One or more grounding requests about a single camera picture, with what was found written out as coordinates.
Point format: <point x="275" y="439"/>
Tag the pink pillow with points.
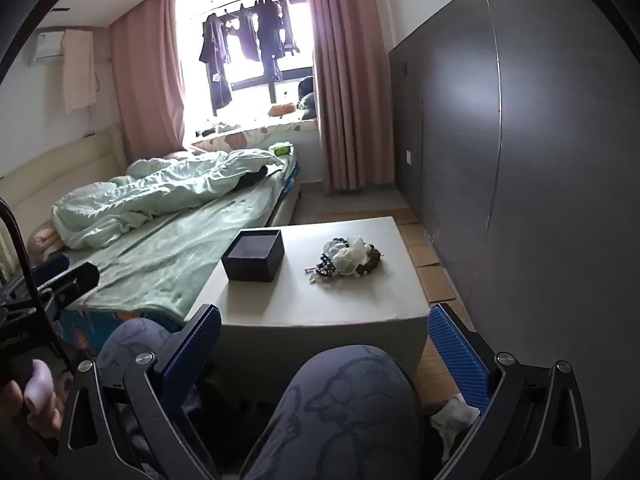
<point x="42" y="240"/>

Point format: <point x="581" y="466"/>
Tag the dark hanging garment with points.
<point x="274" y="30"/>
<point x="216" y="60"/>
<point x="247" y="35"/>

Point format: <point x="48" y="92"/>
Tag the black cardboard box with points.
<point x="252" y="265"/>

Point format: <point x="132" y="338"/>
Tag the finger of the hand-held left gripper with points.
<point x="75" y="275"/>
<point x="50" y="263"/>

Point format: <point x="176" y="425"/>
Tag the person's left hand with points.
<point x="35" y="395"/>

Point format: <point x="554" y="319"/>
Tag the flat cardboard sheet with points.
<point x="430" y="270"/>

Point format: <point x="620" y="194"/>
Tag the white air conditioner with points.
<point x="45" y="47"/>

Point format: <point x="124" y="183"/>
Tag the green bed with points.
<point x="165" y="260"/>

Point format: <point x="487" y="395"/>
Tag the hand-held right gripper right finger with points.
<point x="457" y="355"/>

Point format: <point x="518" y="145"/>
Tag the light green duvet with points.
<point x="150" y="190"/>

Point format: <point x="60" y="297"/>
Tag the cartoon printed sheet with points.
<point x="85" y="327"/>

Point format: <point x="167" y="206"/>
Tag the person's left leg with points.
<point x="135" y="340"/>

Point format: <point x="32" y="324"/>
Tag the dark window frame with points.
<point x="250" y="82"/>

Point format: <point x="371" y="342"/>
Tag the small green box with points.
<point x="282" y="150"/>

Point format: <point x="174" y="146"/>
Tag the white low table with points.
<point x="310" y="305"/>

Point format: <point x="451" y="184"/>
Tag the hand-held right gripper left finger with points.
<point x="197" y="347"/>

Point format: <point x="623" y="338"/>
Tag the dark bag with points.
<point x="307" y="100"/>

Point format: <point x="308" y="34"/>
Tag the dark cloth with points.
<point x="220" y="127"/>

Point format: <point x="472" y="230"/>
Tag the orange plush toy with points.
<point x="282" y="109"/>

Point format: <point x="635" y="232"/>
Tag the pink curtain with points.
<point x="345" y="85"/>
<point x="145" y="75"/>

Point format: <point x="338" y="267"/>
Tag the beige upholstered bed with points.
<point x="60" y="160"/>

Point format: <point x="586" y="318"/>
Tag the person's knees in grey trousers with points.
<point x="340" y="410"/>

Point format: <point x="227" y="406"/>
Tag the printed window seat cushion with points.
<point x="250" y="136"/>

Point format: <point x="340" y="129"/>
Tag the white cloth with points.
<point x="455" y="417"/>

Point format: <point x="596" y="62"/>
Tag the beige hanging towel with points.
<point x="79" y="70"/>

